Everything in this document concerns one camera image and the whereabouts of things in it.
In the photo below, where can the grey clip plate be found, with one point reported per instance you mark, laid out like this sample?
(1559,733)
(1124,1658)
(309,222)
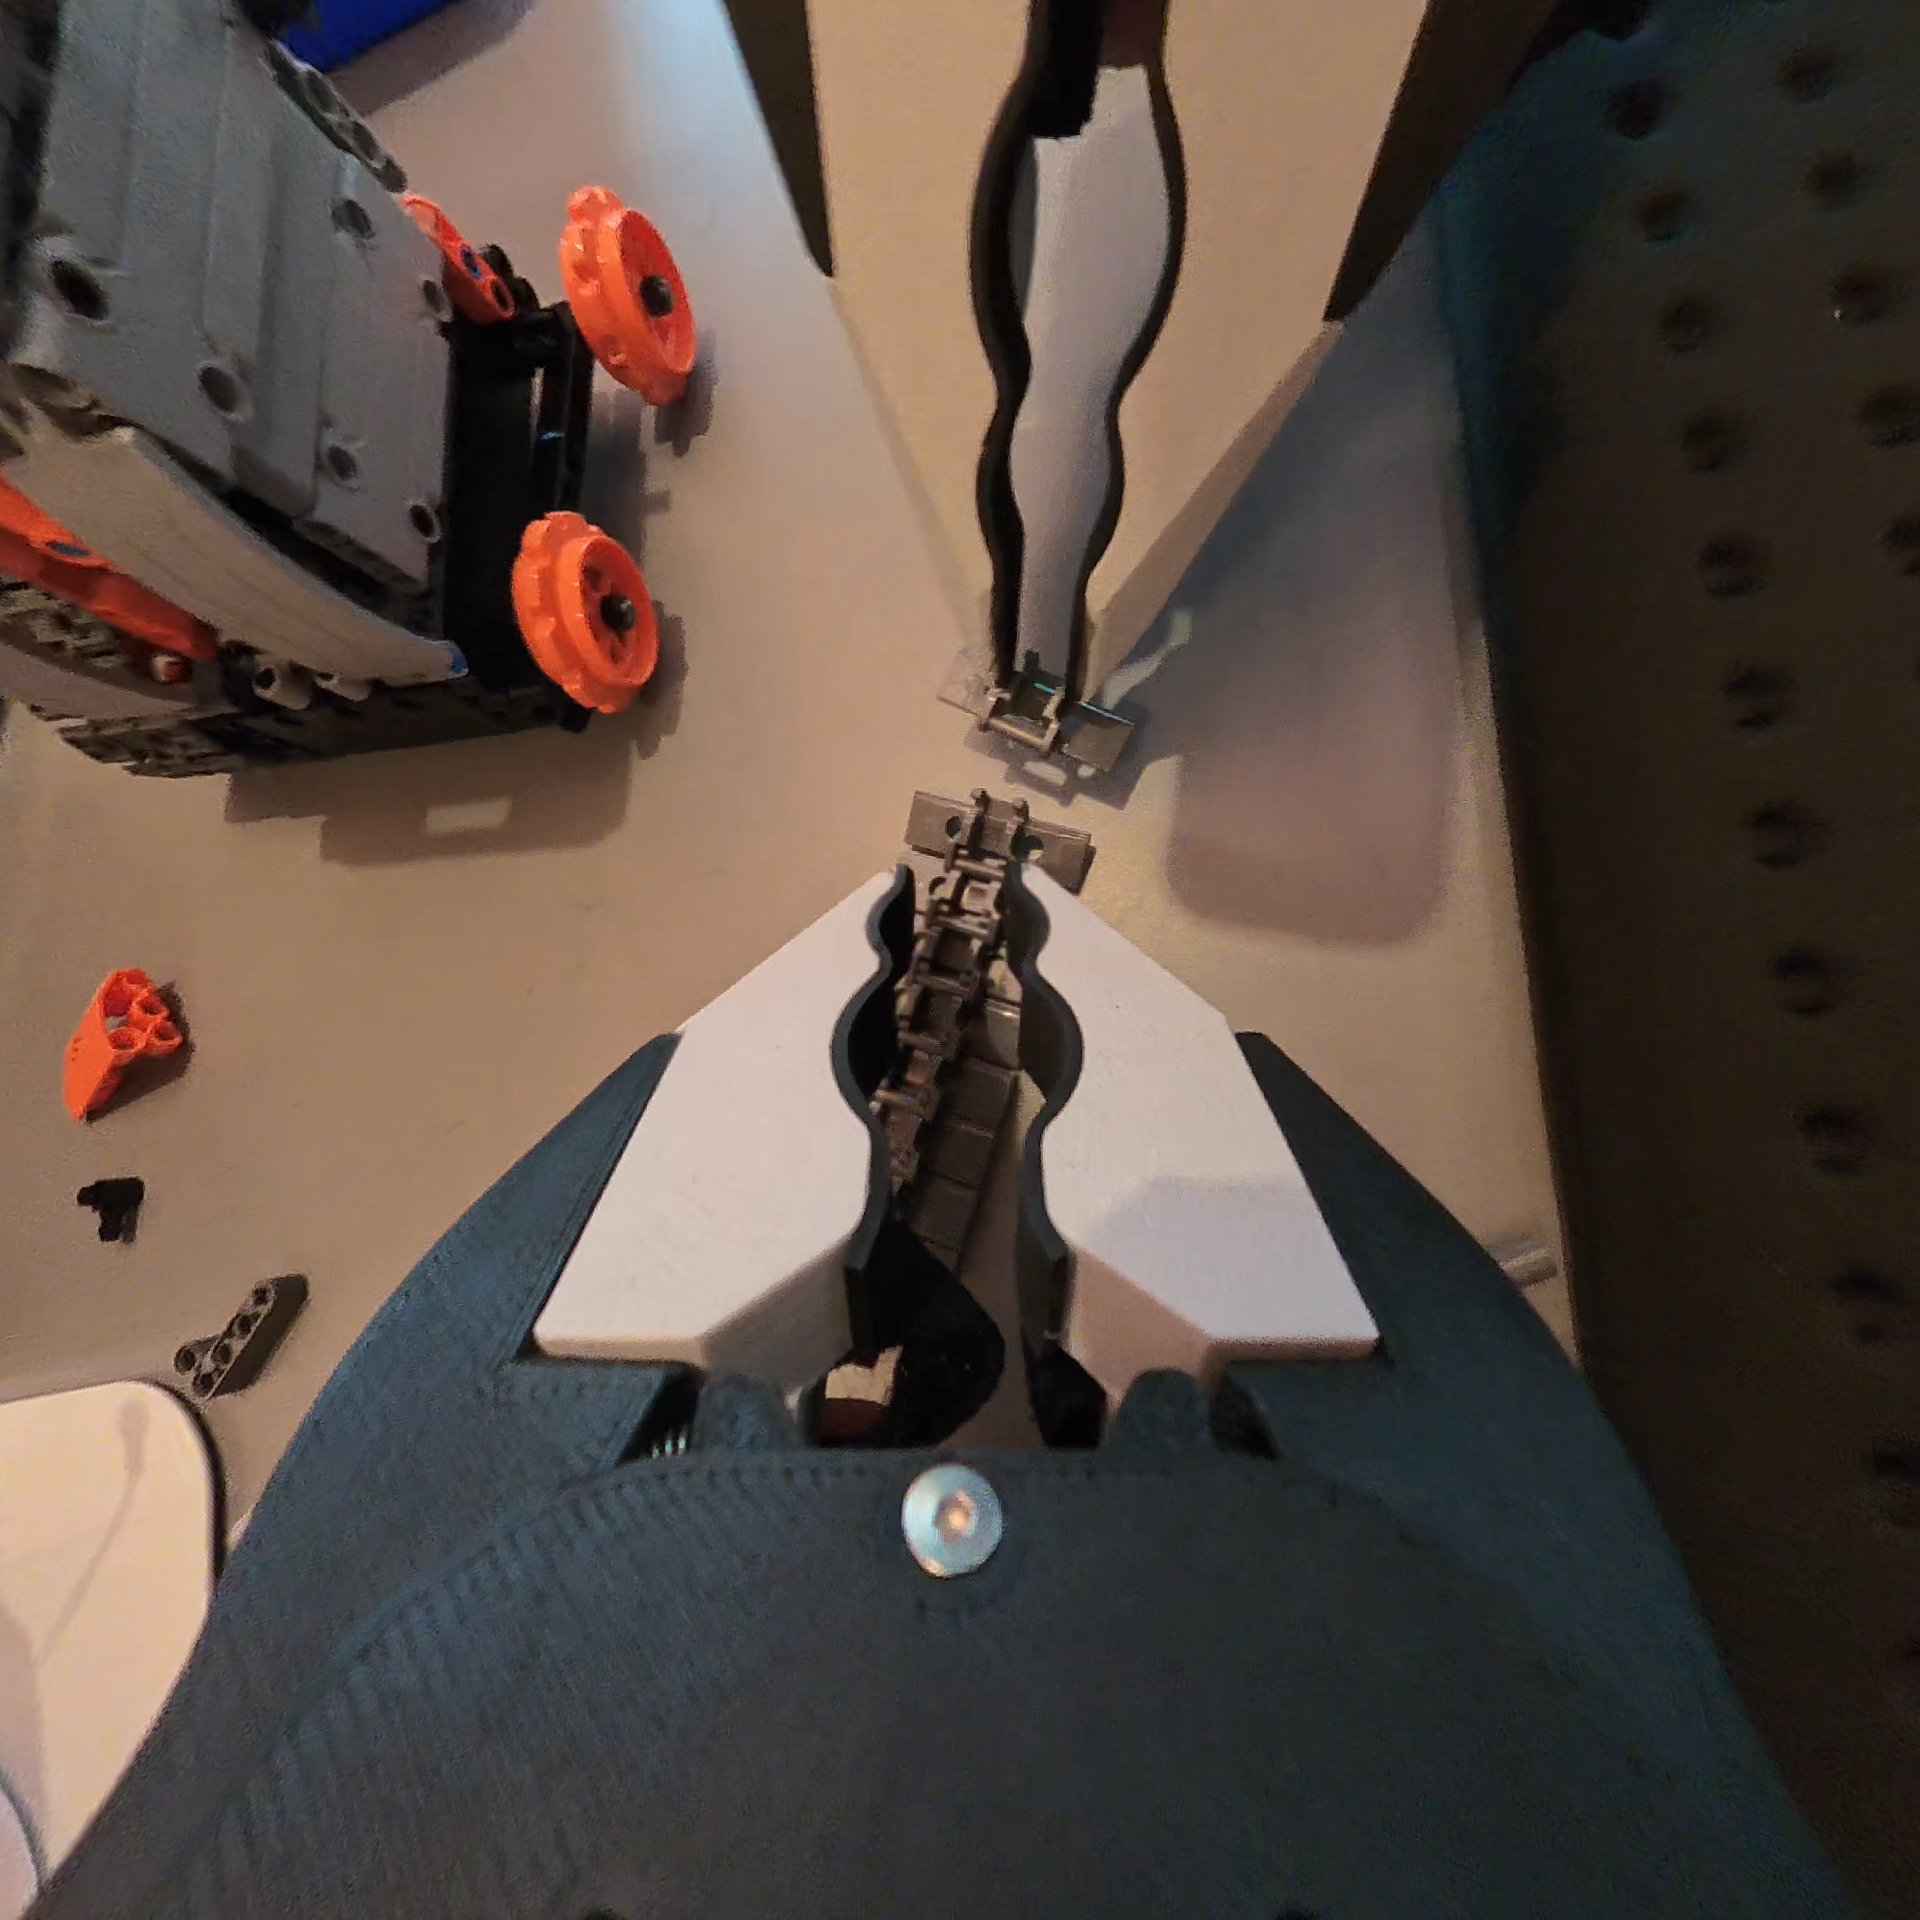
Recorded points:
(1037,715)

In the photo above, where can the grey clip plate assembly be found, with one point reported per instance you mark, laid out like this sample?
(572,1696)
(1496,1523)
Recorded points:
(944,962)

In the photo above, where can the orange plastic wedge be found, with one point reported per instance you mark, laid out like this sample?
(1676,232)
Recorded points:
(120,1044)

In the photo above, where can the black toy car orange wheels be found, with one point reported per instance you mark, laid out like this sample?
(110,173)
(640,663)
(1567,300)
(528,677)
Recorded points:
(224,300)

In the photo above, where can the white rounded tray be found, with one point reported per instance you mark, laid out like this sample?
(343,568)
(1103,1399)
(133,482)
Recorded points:
(90,1575)

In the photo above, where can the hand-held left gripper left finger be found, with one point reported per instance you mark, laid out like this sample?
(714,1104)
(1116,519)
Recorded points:
(720,1184)

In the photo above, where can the black dimpled foam pad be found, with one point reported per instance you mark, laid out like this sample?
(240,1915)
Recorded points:
(1724,751)

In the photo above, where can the black angled connector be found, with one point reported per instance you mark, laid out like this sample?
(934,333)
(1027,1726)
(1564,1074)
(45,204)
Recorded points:
(112,1205)

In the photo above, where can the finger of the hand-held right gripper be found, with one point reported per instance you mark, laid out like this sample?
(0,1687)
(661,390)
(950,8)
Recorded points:
(902,181)
(1276,181)

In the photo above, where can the grey angled holed beam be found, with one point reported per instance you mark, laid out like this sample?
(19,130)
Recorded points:
(240,1335)

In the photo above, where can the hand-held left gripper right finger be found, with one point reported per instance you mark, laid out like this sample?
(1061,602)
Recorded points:
(1184,1184)

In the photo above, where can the grey tube with black axle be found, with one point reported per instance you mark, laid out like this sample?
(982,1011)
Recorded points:
(1523,1258)

